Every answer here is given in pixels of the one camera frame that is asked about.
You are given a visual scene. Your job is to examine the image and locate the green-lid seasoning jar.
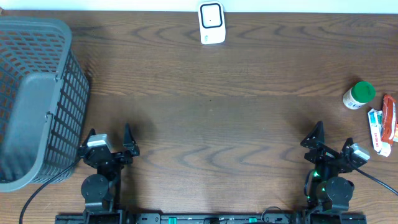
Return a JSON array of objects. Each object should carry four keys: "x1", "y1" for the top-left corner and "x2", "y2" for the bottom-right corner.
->
[{"x1": 343, "y1": 81, "x2": 376, "y2": 110}]

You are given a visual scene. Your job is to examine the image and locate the grey plastic mesh basket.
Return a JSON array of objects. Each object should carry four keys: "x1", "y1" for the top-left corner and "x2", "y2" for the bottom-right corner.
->
[{"x1": 1, "y1": 16, "x2": 90, "y2": 192}]

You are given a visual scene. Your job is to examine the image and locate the white green-label small box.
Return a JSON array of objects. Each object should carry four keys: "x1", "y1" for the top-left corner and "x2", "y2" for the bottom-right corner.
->
[{"x1": 368, "y1": 108, "x2": 391, "y2": 157}]

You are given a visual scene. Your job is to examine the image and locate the red Top snack bar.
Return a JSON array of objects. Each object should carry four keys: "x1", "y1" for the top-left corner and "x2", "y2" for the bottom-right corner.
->
[{"x1": 381, "y1": 95, "x2": 396, "y2": 145}]

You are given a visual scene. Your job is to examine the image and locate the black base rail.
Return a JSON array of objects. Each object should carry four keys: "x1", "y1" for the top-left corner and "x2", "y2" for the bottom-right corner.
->
[{"x1": 55, "y1": 212, "x2": 368, "y2": 224}]

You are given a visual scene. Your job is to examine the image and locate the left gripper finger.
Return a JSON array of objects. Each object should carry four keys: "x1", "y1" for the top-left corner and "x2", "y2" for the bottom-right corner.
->
[
  {"x1": 123, "y1": 123, "x2": 140, "y2": 156},
  {"x1": 81, "y1": 128, "x2": 96, "y2": 146}
]

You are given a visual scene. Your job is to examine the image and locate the white barcode scanner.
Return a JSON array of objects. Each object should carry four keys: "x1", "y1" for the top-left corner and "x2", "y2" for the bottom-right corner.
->
[{"x1": 198, "y1": 1, "x2": 226, "y2": 45}]

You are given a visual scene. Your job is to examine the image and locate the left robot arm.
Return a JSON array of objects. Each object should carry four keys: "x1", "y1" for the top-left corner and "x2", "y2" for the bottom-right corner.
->
[{"x1": 78, "y1": 124, "x2": 140, "y2": 224}]

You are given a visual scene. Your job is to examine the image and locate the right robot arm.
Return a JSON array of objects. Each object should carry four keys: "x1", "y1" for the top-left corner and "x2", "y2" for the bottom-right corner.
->
[{"x1": 291, "y1": 121, "x2": 367, "y2": 224}]

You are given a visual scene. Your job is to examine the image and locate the orange snack packet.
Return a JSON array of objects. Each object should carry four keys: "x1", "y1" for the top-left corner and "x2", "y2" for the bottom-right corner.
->
[{"x1": 393, "y1": 123, "x2": 398, "y2": 142}]

